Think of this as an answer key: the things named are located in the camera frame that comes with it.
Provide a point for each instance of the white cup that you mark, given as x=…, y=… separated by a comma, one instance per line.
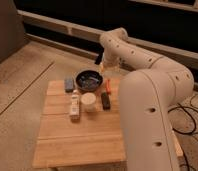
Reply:
x=88, y=101

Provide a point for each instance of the white metal rail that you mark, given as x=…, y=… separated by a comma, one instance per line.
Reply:
x=188, y=58

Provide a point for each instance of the grey blue sponge block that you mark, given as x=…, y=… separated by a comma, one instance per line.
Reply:
x=69, y=84

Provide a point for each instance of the dark ceramic bowl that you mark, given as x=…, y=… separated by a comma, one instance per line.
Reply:
x=88, y=80

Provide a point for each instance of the grey cabinet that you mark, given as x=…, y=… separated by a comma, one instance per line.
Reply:
x=12, y=33

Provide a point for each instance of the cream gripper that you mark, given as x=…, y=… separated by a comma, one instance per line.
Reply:
x=106, y=65

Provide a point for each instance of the black rectangular remote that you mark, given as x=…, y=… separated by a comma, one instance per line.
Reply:
x=105, y=101

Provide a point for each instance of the wooden board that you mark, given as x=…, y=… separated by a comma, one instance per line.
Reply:
x=95, y=138

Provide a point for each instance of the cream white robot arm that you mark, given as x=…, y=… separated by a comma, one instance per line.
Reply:
x=145, y=94

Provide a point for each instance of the orange handled tool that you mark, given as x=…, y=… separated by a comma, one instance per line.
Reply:
x=108, y=88

